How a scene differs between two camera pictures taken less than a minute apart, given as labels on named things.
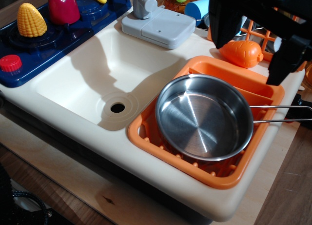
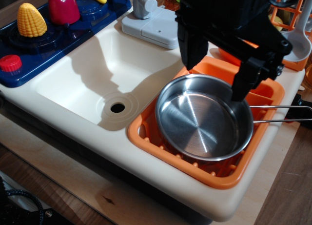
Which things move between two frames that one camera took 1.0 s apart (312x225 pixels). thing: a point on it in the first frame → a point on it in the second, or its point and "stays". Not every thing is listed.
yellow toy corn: x=30 y=23 stays
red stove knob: x=10 y=63 stays
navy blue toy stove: x=35 y=51 stays
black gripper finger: x=289 y=56 → x=252 y=71
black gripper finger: x=224 y=24 → x=193 y=47
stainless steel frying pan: x=276 y=106 stays
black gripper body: x=259 y=4 → x=244 y=15
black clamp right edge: x=301 y=112 stays
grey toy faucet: x=164 y=27 stays
